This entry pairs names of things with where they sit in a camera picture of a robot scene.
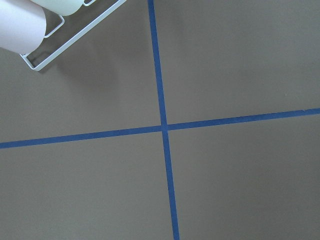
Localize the white wire cup rack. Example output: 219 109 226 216
20 0 125 72

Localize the pink plastic cup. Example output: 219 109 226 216
0 0 47 55

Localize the white plastic cup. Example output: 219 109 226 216
31 0 85 16

